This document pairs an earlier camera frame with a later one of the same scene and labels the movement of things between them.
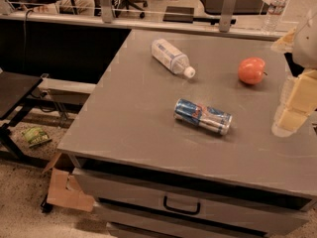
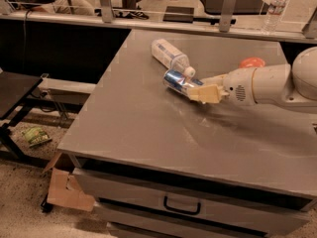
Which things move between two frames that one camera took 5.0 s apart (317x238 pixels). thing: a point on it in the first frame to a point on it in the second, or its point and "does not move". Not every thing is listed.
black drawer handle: [164, 204] does not move
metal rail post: [228, 9] does not move
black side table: [15, 90] does not move
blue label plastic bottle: [164, 54] does not move
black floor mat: [247, 3] does not move
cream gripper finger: [303, 97] to [209, 94]
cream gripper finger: [291, 118] to [218, 79]
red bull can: [205, 116] to [176, 80]
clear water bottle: [274, 12] does not move
